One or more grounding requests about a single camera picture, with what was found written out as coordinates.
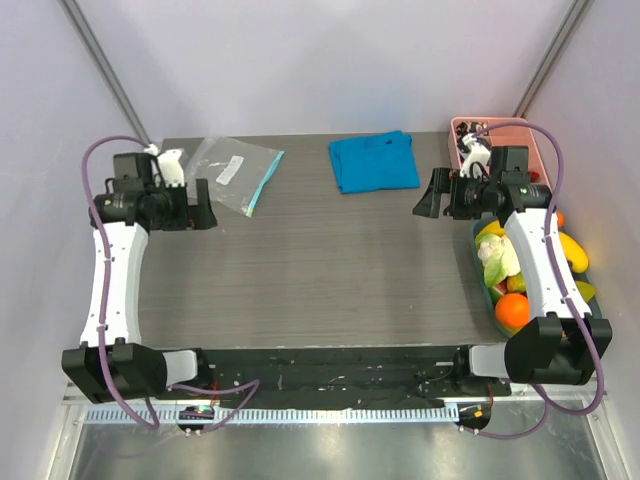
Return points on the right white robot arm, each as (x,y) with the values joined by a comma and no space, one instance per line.
(562,341)

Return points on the black clips in tray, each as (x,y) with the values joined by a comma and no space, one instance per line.
(464,128)

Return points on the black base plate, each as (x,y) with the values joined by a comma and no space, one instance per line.
(336,378)

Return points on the slotted cable duct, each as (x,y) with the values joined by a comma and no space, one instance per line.
(176,413)

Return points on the teal fruit tray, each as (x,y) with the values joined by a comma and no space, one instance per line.
(475,228)

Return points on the blue folded cloth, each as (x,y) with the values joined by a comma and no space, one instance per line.
(372,163)

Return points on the clear zip top bag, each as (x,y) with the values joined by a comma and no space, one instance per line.
(236,171)

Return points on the yellow toy mango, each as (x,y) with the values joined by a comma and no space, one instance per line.
(575,255)

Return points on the pink compartment tray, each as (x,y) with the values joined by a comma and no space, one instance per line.
(506,136)

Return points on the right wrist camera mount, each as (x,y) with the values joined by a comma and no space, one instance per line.
(477,157)

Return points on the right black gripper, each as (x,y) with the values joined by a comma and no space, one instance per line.
(447,192)

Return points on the toy cauliflower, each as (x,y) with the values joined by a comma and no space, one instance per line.
(498,258)

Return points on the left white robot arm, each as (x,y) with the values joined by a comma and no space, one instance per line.
(146,193)

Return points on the toy watermelon slice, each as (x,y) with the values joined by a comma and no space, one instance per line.
(498,291)

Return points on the toy starfruit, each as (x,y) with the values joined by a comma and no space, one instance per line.
(586,290)

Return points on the toy orange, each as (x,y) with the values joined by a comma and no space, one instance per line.
(512,310)

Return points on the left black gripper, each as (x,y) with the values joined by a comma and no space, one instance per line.
(198,216)

